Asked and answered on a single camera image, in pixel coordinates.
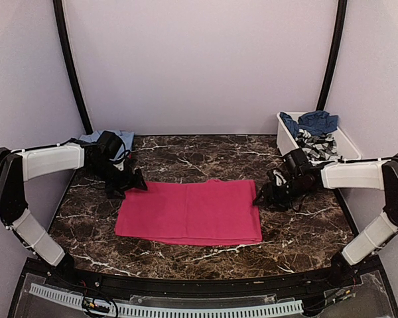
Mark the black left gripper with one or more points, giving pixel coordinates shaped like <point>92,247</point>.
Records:
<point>127,183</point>

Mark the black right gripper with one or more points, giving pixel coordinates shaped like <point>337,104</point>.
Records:
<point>272,196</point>

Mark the pink trousers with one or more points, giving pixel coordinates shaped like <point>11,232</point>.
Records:
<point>211,213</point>

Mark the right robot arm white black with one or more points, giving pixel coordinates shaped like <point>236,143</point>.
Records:
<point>377,177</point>

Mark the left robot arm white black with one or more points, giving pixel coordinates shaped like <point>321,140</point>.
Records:
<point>41,172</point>

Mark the white plastic laundry bin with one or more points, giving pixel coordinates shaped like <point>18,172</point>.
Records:
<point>287,143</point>

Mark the folded light blue shirt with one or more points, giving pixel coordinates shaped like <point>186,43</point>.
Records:
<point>126,137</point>

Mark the black white patterned garment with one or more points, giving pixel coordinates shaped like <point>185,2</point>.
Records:
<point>317,148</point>

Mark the dark blue garment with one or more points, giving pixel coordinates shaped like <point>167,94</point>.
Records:
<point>315,123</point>

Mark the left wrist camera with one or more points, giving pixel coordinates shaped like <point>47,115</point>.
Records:
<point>124,161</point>

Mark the black front rail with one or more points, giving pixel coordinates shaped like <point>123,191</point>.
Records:
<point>306,285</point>

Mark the white slotted cable duct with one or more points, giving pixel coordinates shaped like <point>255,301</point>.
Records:
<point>145,306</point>

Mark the left black corner post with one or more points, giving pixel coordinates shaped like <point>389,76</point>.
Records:
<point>70,66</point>

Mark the black corner post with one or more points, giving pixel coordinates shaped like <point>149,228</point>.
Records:
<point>70,66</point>
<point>333,54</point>

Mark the right black corner post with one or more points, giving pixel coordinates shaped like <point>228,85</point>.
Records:
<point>333,54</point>

